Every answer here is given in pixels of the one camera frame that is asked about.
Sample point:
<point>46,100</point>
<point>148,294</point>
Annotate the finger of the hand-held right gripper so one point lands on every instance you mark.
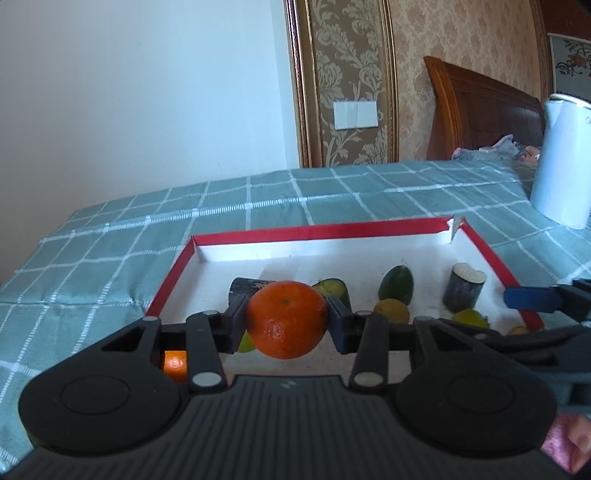
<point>531,298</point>
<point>531,340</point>

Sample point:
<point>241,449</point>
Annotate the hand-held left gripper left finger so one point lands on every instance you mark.
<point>238,323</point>

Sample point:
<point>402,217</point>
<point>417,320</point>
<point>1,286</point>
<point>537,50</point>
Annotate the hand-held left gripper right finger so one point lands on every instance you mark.
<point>337,325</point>

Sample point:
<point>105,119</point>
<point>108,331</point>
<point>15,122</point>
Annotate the brown potato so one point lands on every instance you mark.
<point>518,330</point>

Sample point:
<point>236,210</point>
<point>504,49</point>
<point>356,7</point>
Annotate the small green tomato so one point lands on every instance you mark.
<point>245,345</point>

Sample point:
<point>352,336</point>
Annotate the small dark eggplant piece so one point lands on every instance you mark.
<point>244,287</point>

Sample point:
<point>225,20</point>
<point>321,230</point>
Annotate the cut cucumber piece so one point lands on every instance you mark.
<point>332,288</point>

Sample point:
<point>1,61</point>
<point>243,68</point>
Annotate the large orange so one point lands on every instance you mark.
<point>286,318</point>

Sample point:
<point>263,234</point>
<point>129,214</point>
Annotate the large green tomato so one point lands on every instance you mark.
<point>468,317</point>

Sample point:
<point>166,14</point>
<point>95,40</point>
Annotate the large dark eggplant chunk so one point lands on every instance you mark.
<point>461,290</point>

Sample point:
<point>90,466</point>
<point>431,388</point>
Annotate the red cardboard box tray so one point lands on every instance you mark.
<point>323,256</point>

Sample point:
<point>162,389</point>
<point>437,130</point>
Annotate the dark green avocado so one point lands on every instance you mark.
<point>396,284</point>

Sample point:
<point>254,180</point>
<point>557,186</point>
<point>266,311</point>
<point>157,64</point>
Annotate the small orange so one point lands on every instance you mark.
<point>175,365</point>

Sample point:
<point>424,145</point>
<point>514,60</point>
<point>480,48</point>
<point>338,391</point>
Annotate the person's right hand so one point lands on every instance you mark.
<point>581,434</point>

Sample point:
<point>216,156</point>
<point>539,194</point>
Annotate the pink towel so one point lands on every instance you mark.
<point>556,445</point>

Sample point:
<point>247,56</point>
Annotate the white electric kettle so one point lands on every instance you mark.
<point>561,175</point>

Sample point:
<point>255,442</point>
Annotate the small colourful bundle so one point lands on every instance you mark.
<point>530,153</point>

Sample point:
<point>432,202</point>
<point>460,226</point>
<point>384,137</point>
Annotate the grey crumpled cloth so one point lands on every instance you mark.
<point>501,146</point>

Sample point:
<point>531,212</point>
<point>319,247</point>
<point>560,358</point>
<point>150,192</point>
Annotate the pink crumpled cloth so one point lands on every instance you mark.
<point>461,153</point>

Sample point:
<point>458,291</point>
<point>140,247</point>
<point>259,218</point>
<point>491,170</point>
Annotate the wooden bed headboard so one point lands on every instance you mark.
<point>480,115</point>

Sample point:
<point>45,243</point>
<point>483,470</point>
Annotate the gold framed wallpaper panel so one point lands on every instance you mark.
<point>351,55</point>

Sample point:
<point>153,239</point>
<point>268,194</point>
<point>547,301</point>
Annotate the white wall light switch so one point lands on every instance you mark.
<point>355,114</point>

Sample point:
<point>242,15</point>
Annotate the framed wall picture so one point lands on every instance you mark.
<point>570,62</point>

